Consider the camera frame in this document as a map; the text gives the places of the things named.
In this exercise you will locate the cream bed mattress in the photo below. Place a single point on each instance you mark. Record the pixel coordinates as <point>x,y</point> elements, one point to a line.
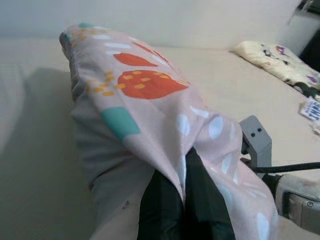
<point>225,82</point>

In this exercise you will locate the cream cartoon print comforter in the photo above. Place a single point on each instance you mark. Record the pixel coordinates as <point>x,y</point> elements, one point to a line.
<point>277,60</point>

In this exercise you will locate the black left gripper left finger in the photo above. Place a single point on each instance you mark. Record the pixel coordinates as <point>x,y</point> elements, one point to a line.
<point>160,212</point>

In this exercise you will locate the white book with blue letters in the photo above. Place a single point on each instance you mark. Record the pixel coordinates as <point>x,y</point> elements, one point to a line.
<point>311,110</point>

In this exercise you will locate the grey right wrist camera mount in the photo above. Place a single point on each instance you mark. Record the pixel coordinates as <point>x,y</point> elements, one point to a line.
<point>260,140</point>

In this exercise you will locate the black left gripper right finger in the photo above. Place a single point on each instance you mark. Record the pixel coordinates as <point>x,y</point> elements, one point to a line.
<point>205,205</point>

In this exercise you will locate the pink pillow with orange spots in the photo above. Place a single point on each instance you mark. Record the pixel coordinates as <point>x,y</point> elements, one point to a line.
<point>160,105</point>

